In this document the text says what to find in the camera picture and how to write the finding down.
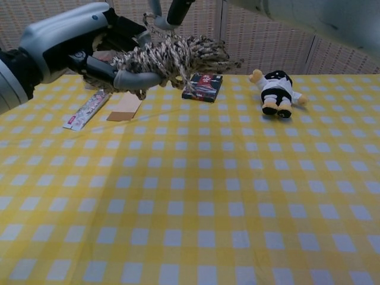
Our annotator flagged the beige black braided rope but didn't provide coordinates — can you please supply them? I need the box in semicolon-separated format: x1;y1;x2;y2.
83;11;246;100

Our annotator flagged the dark box with red print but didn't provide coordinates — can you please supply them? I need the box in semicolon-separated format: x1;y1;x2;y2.
181;72;224;104

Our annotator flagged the white floral toothpaste tube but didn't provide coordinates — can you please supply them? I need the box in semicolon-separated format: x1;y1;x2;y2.
62;90;110;131

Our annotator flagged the yellow white checked tablecloth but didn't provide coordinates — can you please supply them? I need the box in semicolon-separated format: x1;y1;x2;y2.
0;73;380;285

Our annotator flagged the black white plush toy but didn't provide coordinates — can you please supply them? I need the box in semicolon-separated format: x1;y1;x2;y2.
248;68;309;119

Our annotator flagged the flat brown cardboard piece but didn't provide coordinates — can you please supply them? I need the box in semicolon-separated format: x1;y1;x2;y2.
106;94;143;122

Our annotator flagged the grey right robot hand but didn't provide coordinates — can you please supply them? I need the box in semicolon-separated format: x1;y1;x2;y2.
147;0;197;30

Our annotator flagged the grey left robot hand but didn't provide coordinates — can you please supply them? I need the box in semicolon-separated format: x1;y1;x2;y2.
17;2;163;93

